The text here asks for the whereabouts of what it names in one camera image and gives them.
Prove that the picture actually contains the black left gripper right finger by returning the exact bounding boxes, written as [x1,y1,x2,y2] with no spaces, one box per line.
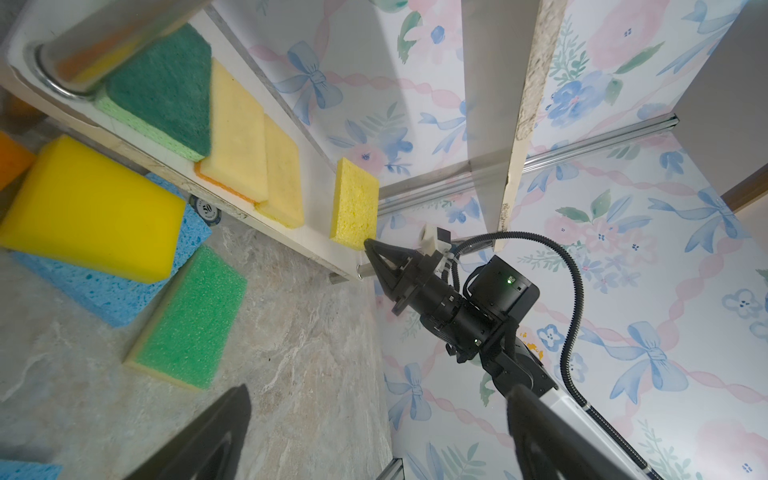
[507,386,646,479]

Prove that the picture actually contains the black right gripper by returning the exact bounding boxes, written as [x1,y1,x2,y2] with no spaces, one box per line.
[363,238,541,365]

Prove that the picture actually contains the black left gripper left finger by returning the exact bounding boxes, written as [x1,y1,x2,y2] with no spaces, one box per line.
[128,384,252,479]

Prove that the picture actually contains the bright yellow porous sponge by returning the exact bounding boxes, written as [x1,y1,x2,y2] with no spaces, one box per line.
[330,158,379,251]

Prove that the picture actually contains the light green sponge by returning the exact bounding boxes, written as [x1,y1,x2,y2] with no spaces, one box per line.
[124,246,247,390]

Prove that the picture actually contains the blue sponge back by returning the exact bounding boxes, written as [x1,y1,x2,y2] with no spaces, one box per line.
[11,205,211,327]

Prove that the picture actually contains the blue sponge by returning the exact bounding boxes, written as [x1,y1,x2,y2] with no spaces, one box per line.
[0,460,62,480]
[11,205,211,327]

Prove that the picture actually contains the small yellow sponge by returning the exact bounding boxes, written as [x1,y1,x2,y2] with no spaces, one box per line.
[1,135,185,283]

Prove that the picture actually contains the dark green scouring sponge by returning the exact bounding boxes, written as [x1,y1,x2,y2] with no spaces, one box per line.
[95,24,212,162]

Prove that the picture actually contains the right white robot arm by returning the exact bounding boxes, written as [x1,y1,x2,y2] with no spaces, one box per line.
[364,231,659,479]

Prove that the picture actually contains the blue sponge front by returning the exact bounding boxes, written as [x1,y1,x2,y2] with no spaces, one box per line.
[0,460,62,480]

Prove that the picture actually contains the orange sponge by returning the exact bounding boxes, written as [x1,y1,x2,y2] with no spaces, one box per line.
[0,132,36,190]

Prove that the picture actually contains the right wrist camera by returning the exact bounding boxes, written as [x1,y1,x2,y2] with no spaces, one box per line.
[419,224,452,267]

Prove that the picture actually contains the black corrugated cable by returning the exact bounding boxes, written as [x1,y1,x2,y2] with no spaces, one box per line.
[451,230,667,480]

